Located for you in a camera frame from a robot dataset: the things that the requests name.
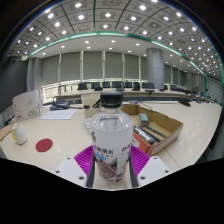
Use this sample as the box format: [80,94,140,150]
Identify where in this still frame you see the white mug with yellow handle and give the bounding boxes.
[10,122,29,146]

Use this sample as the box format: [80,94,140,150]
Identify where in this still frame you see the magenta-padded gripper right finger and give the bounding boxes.
[128,144,173,188]

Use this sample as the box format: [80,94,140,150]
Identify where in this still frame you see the small open beige cardboard box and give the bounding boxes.
[80,92,103,119]

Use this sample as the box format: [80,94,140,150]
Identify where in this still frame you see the row of black office chairs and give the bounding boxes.
[76,80,156,92]

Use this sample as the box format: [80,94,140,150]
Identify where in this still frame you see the dark long tools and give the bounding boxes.
[133,124,168,145]

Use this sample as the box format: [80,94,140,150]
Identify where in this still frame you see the small green block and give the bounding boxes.
[138,112,151,127]

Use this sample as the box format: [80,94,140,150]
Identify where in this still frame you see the black desk phone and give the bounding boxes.
[49,99,71,111]

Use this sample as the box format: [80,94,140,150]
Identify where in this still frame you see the shallow red-sided cardboard box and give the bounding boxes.
[120,103,184,157]

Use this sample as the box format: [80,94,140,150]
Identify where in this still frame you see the long curved conference desk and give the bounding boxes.
[53,87,208,104]

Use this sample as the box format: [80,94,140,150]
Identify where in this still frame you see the clear plastic water bottle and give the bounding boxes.
[89,91,135,184]

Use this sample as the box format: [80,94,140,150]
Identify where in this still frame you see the white paper sheet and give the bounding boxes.
[38,108,79,121]

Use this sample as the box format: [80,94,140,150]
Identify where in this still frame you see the brown paper envelope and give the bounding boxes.
[0,123,14,141]

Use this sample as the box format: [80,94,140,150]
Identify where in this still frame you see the group of ceiling lights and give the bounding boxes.
[9,0,221,79]

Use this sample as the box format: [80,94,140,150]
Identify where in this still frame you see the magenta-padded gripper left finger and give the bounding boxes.
[53,144,96,188]

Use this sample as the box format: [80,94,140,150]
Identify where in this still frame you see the white remote control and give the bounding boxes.
[83,117,94,134]

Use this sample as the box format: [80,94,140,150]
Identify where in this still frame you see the flat round red coaster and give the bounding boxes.
[35,138,54,153]

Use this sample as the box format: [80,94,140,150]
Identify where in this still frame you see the white printed cardboard box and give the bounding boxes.
[12,89,44,123]

